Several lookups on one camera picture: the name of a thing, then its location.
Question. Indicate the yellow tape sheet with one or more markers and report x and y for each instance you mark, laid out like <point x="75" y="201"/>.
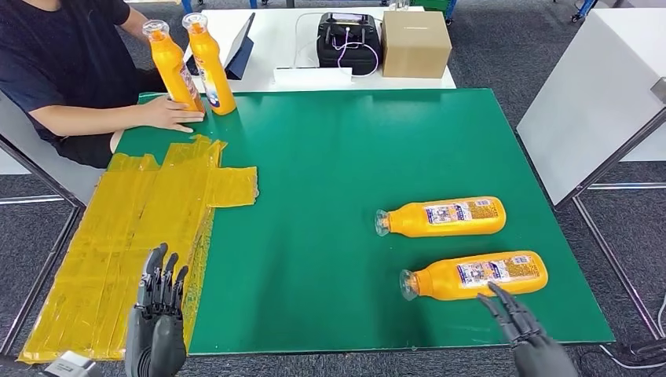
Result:
<point x="104" y="234"/>

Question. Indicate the person's left forearm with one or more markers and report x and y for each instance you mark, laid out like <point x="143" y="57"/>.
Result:
<point x="135" y="23"/>

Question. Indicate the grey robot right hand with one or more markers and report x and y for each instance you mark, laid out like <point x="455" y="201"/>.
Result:
<point x="541" y="354"/>

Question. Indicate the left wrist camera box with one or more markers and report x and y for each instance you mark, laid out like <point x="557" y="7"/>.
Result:
<point x="70" y="367"/>

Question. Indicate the green table board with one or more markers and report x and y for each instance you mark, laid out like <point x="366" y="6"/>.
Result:
<point x="364" y="156"/>

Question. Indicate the brown cardboard box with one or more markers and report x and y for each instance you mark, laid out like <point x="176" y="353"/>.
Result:
<point x="416" y="47"/>

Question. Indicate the person's right forearm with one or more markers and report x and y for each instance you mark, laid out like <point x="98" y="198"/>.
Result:
<point x="88" y="117"/>

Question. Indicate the person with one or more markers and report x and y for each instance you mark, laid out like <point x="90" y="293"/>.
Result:
<point x="41" y="52"/>

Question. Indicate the person's right hand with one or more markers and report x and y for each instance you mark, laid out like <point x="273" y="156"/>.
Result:
<point x="166" y="114"/>

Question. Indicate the white side table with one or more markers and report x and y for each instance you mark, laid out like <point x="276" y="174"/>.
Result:
<point x="62" y="172"/>
<point x="588" y="99"/>

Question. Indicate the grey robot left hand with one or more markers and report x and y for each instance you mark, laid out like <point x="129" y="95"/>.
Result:
<point x="156" y="338"/>

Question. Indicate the tablet with dark folio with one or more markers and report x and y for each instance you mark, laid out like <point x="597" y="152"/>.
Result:
<point x="240" y="54"/>

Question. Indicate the green plastic crate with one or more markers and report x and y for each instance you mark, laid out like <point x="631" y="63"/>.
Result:
<point x="432" y="4"/>

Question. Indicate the orange bottle clear cap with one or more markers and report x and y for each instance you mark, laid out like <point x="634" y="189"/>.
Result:
<point x="437" y="283"/>
<point x="177" y="78"/>
<point x="411" y="221"/>
<point x="218" y="88"/>

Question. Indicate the black remote controller case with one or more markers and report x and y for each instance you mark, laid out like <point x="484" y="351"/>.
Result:
<point x="354" y="60"/>

